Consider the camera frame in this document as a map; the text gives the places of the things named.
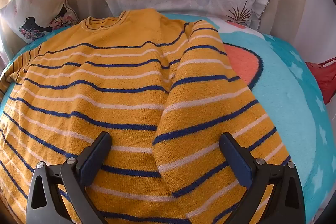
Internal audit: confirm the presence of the yellow striped knit sweater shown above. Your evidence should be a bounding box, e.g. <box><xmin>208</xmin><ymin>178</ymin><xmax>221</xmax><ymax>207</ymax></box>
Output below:
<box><xmin>0</xmin><ymin>9</ymin><xmax>292</xmax><ymax>224</ymax></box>

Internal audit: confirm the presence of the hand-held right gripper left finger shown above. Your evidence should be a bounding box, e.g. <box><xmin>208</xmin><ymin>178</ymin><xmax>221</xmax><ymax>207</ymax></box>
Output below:
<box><xmin>26</xmin><ymin>131</ymin><xmax>112</xmax><ymax>224</ymax></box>

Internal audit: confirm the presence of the cream cushion with figure print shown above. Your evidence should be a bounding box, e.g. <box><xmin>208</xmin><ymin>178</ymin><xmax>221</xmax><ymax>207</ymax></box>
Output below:
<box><xmin>0</xmin><ymin>0</ymin><xmax>80</xmax><ymax>44</ymax></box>

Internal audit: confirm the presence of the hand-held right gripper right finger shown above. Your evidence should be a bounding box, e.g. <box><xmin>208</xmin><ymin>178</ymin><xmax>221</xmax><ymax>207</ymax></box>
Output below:
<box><xmin>213</xmin><ymin>132</ymin><xmax>306</xmax><ymax>224</ymax></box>

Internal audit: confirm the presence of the teal cartoon printed blanket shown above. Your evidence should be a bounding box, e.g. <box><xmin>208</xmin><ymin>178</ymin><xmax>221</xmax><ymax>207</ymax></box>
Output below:
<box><xmin>2</xmin><ymin>13</ymin><xmax>332</xmax><ymax>224</ymax></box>

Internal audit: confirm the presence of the red cloth item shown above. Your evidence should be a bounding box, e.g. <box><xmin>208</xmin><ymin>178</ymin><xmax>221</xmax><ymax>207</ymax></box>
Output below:
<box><xmin>305</xmin><ymin>57</ymin><xmax>336</xmax><ymax>105</ymax></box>

